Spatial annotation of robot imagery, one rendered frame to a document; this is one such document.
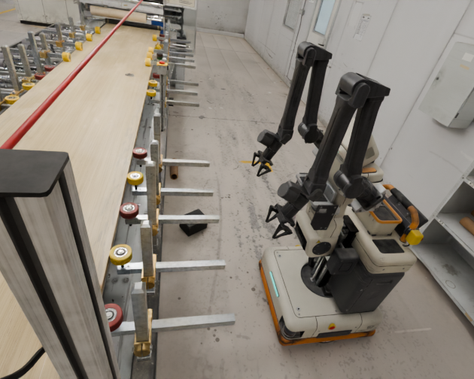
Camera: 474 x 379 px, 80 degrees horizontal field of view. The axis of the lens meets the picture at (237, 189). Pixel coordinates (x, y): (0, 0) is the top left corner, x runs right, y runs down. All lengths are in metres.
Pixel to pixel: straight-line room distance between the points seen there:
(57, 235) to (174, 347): 1.79
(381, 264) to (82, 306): 1.48
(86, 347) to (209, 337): 1.71
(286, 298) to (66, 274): 1.73
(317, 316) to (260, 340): 0.40
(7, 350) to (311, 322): 1.42
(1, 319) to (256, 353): 1.36
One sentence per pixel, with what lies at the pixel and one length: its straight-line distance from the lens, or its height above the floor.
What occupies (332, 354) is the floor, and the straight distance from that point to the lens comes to 2.16.
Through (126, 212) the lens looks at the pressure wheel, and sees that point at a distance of 1.33.
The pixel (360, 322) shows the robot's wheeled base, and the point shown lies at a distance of 2.04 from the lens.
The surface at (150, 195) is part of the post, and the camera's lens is 1.22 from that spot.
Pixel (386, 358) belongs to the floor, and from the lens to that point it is 2.34.
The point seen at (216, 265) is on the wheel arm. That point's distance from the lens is 1.24.
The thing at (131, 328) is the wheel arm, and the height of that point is 0.83.
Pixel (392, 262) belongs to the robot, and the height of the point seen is 0.79.
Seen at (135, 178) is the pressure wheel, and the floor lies 0.91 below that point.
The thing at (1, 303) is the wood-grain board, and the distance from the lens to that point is 1.17.
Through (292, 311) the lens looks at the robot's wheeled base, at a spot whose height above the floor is 0.28.
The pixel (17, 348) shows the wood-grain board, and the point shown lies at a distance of 1.07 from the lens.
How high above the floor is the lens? 1.80
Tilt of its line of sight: 37 degrees down
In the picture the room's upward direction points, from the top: 11 degrees clockwise
